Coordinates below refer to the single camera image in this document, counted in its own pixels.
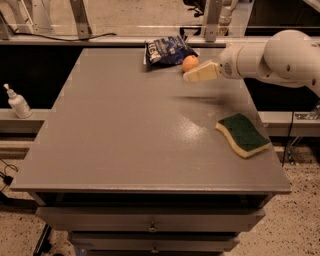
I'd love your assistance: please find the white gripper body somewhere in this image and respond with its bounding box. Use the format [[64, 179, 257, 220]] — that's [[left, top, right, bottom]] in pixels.
[[218, 43, 244, 79]]

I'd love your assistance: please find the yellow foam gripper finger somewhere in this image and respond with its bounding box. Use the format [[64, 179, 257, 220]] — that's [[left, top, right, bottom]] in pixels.
[[183, 60, 219, 83]]

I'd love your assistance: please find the orange fruit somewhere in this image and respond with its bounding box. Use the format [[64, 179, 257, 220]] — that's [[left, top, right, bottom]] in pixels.
[[182, 55, 199, 72]]

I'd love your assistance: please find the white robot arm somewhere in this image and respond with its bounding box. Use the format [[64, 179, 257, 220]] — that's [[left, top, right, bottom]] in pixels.
[[183, 30, 320, 96]]

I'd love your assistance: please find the blue chip bag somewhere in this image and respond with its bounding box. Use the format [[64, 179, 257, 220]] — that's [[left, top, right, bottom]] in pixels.
[[144, 36, 198, 67]]

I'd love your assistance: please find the green yellow sponge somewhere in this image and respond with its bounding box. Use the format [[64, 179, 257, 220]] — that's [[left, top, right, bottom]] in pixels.
[[215, 114, 270, 159]]

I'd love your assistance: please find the grey drawer cabinet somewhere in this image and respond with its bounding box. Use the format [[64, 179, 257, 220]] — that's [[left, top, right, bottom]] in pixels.
[[12, 48, 290, 256]]

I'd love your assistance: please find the white pump bottle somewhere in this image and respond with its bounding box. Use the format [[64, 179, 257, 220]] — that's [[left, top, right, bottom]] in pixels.
[[3, 84, 32, 119]]

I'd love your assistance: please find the drawer with knob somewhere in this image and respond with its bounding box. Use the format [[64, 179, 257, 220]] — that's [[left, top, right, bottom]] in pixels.
[[36, 207, 265, 233], [69, 232, 239, 253]]

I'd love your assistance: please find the top drawer with knob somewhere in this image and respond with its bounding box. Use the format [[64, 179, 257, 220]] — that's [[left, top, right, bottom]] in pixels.
[[36, 207, 265, 233]]

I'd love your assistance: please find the metal frame leg right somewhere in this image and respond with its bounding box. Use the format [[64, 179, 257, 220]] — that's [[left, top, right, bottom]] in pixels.
[[203, 0, 222, 42]]

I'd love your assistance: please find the metal frame leg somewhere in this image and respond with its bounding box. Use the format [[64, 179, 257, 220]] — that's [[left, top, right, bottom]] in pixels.
[[203, 0, 222, 42], [69, 0, 92, 40]]

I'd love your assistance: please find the metal frame leg left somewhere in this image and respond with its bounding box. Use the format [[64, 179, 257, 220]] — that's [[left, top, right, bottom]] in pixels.
[[69, 0, 92, 40]]

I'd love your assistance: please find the black cable on ledge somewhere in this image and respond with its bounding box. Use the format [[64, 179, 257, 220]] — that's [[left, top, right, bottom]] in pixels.
[[9, 24, 118, 42]]

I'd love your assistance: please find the black cable at left floor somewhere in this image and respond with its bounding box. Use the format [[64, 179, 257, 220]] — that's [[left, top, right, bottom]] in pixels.
[[0, 156, 20, 193]]

